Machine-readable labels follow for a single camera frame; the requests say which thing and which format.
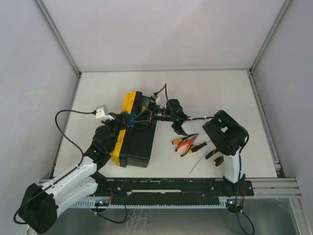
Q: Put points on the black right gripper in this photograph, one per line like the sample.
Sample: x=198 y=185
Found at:
x=150 y=116

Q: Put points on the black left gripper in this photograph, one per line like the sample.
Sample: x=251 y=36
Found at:
x=123 y=119

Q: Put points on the yellow black plastic toolbox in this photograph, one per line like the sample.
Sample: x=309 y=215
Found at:
x=134 y=144

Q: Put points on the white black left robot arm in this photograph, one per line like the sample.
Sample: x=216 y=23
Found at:
x=43 y=204

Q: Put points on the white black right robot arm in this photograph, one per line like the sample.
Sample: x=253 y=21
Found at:
x=226 y=134

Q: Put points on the orange needle nose pliers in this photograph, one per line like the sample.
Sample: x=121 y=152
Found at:
x=186 y=144

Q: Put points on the black orange long screwdriver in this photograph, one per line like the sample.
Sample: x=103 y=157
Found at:
x=197 y=147

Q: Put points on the thin metal rod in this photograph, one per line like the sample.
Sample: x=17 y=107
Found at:
x=207 y=151

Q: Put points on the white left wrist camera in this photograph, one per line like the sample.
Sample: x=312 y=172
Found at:
x=101 y=113

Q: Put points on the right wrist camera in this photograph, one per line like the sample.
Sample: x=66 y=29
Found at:
x=156 y=99

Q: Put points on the red handled screwdriver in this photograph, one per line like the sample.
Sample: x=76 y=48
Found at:
x=191 y=137

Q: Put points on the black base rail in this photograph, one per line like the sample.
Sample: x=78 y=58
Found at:
x=215 y=187

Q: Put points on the grey cable duct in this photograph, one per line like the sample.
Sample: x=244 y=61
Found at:
x=101 y=203

